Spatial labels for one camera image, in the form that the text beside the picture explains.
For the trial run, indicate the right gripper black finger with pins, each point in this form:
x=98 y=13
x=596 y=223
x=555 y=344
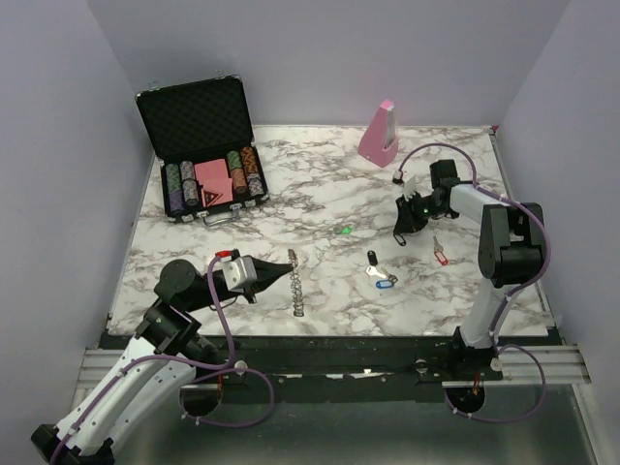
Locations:
x=403 y=213
x=415 y=227

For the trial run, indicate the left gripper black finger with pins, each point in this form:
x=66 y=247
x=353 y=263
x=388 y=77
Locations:
x=263 y=267
x=267 y=277

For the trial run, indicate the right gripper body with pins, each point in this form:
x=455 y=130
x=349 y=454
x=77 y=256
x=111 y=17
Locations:
x=423 y=208

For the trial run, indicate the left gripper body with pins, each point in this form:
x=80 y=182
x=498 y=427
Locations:
x=232 y=293

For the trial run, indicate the steel disc with keyrings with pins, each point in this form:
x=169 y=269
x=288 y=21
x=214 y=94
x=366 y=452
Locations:
x=296 y=289

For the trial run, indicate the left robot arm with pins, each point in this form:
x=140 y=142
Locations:
x=183 y=337

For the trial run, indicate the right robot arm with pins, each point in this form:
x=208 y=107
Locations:
x=513 y=243

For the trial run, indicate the red key tag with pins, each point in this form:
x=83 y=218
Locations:
x=439 y=252

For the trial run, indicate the blue key tag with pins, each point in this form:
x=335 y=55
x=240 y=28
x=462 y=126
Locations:
x=384 y=284

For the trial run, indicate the pink metronome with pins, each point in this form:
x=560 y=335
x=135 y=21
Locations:
x=379 y=143

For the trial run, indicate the black poker chip case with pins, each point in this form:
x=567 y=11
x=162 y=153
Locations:
x=202 y=135

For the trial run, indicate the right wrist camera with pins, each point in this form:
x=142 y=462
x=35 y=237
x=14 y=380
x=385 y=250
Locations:
x=409 y=186

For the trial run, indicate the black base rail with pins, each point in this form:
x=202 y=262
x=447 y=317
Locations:
x=343 y=369

